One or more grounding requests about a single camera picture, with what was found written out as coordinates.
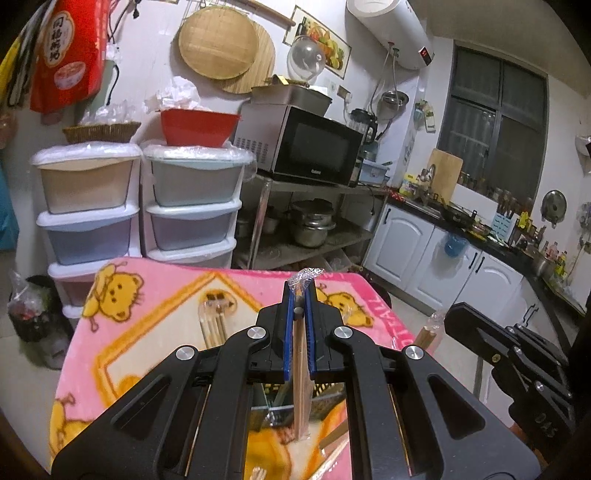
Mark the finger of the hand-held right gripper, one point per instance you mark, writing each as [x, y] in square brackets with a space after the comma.
[471, 323]

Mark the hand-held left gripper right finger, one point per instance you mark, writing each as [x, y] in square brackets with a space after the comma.
[311, 323]

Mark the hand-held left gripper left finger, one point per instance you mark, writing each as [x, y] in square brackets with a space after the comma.
[290, 323]

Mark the chopstick pair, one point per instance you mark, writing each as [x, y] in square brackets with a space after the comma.
[214, 323]
[301, 392]
[427, 334]

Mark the pile of chopsticks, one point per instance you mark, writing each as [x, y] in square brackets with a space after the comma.
[333, 444]

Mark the blue plastic bag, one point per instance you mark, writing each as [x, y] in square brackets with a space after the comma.
[455, 244]

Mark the steel stockpot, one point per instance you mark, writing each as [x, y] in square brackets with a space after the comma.
[309, 237]

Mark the metal shelf rack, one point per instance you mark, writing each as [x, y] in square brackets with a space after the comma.
[341, 237]

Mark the white kitchen cabinets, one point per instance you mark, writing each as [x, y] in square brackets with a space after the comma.
[406, 258]

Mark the blue knife block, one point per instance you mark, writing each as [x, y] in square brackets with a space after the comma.
[503, 228]

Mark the small steel pot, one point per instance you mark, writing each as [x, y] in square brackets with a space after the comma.
[271, 225]

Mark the lidded steel pot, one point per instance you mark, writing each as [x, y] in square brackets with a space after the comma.
[313, 210]

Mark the row of condiment jars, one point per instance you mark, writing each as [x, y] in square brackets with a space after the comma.
[498, 196]

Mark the pink printed bear blanket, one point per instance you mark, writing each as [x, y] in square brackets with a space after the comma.
[152, 323]

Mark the hanging steel pot lid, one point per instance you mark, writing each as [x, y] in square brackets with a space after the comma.
[553, 207]

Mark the wooden cutting board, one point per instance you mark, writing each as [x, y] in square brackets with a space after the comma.
[445, 173]

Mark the light blue plastic box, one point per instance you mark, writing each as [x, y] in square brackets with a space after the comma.
[373, 171]

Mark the plastic drawer unit grey-green top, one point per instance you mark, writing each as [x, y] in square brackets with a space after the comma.
[194, 180]

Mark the black microwave oven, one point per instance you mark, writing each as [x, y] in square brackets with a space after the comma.
[318, 147]

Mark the dark framed window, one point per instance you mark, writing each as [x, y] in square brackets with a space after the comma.
[494, 124]

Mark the blender with dark jug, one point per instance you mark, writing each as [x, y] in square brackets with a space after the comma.
[362, 122]

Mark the red plastic basin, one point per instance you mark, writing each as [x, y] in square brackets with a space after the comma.
[198, 127]

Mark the metal baking pan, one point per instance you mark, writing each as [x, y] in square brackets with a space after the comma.
[295, 97]

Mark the hanging steel bowl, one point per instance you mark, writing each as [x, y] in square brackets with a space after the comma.
[395, 102]

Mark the plastic drawer unit cream top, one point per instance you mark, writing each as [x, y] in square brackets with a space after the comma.
[83, 184]

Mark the black trash bag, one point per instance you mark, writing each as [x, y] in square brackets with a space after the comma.
[37, 314]

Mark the crumpled white plastic bag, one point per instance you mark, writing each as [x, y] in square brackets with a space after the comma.
[178, 92]

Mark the round bamboo mat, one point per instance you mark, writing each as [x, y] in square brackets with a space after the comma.
[263, 64]

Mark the clear dome cover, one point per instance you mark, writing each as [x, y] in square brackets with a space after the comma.
[305, 57]

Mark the brown wicker basket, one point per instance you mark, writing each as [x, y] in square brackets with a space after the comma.
[101, 133]

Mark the round woven bamboo tray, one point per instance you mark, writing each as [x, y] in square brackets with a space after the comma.
[217, 41]

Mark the white water heater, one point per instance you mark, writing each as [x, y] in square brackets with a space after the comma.
[392, 27]

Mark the teal bag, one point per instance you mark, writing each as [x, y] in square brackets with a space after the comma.
[7, 203]

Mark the wooden rod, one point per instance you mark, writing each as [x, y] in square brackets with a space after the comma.
[272, 12]

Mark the red printed bag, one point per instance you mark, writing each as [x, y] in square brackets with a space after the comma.
[69, 55]

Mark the yellow hanging cloth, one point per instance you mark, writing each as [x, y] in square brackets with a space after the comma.
[10, 69]

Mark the food wall poster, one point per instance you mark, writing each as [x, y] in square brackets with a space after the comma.
[334, 46]

